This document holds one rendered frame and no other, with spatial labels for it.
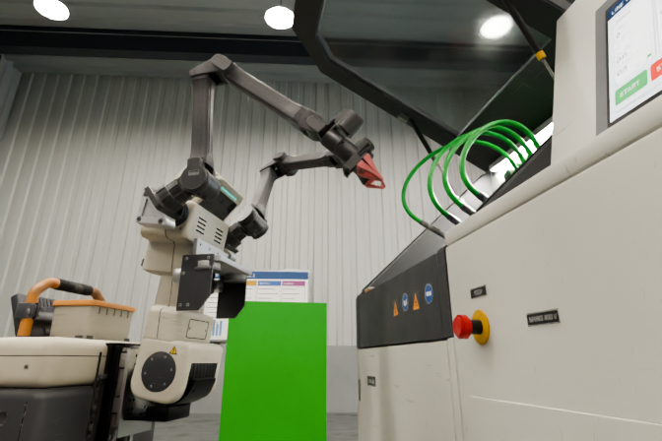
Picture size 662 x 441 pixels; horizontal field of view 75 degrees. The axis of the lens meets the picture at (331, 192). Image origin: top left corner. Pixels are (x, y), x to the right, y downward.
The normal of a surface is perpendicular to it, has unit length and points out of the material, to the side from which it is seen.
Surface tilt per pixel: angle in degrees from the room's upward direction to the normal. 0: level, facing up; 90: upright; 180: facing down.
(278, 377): 90
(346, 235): 90
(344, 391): 90
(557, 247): 90
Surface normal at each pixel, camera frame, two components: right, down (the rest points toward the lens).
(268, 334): 0.19, -0.36
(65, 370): 0.98, -0.07
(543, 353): -0.98, -0.07
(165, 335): -0.20, -0.36
